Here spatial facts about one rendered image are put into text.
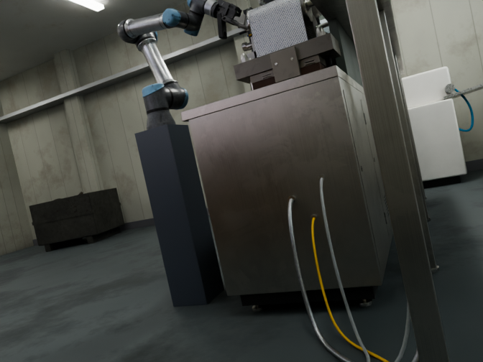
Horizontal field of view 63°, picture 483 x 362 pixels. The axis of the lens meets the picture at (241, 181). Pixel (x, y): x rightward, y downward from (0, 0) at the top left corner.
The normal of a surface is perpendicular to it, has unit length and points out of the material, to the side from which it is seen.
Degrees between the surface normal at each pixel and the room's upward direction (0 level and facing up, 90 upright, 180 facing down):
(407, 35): 90
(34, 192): 90
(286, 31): 90
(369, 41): 90
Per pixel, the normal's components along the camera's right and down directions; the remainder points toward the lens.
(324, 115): -0.40, 0.11
